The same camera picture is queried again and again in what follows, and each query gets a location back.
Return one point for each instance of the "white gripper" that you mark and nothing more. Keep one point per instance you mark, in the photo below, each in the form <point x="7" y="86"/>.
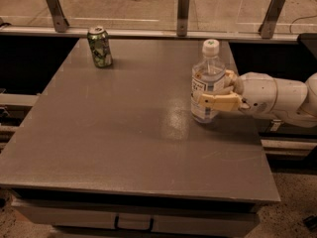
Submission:
<point x="258" y="90"/>

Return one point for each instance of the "clear blue-label plastic bottle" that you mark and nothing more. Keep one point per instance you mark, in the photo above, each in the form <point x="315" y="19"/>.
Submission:
<point x="207" y="75"/>

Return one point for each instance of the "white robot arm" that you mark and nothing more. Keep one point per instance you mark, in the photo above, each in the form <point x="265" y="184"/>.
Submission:
<point x="295" y="104"/>

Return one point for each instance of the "green soda can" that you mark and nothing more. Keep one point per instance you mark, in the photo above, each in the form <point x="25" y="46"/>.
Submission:
<point x="98" y="41"/>

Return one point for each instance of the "metal railing bar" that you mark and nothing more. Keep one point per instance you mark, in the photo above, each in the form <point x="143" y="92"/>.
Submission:
<point x="74" y="32"/>

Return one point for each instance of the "right metal bracket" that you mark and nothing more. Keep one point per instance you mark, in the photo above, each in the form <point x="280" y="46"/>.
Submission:
<point x="272" y="14"/>

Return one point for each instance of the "metal bracket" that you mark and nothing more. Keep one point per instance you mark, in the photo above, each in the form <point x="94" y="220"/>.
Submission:
<point x="182" y="17"/>
<point x="59" y="21"/>
<point x="272" y="14"/>

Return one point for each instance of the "middle metal bracket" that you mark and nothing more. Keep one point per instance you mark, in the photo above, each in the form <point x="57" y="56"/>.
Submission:
<point x="182" y="17"/>

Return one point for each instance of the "grey cabinet drawer with handle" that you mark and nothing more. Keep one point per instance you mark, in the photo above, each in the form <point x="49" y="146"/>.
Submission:
<point x="89" y="220"/>

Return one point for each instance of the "left metal bracket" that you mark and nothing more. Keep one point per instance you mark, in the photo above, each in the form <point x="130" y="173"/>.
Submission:
<point x="59" y="21"/>

